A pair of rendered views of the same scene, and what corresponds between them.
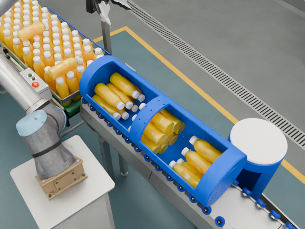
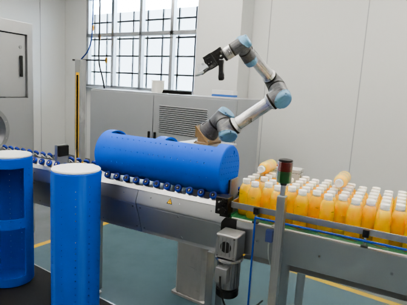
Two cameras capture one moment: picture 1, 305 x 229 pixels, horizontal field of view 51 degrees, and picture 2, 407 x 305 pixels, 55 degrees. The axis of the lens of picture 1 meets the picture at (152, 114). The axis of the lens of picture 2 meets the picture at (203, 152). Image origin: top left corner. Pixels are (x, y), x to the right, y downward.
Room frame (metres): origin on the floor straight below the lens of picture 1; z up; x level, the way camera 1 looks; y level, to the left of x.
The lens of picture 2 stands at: (3.29, -0.50, 1.54)
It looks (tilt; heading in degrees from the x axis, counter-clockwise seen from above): 9 degrees down; 163
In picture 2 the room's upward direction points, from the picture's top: 3 degrees clockwise
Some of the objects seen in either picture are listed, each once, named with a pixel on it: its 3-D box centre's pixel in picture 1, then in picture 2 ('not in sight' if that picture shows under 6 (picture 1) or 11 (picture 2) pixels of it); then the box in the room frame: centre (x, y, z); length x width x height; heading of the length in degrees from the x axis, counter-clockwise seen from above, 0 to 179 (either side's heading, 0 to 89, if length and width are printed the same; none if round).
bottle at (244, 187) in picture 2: not in sight; (244, 197); (1.45, 0.32, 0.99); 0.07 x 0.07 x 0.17
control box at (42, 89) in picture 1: (32, 87); (284, 175); (1.23, 0.66, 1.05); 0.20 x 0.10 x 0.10; 45
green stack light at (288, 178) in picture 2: not in sight; (284, 176); (1.81, 0.33, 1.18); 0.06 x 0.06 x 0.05
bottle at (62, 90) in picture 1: (63, 92); not in sight; (1.25, 0.52, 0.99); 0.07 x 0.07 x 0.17
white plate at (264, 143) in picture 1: (258, 140); (76, 168); (0.92, -0.53, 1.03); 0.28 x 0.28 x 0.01
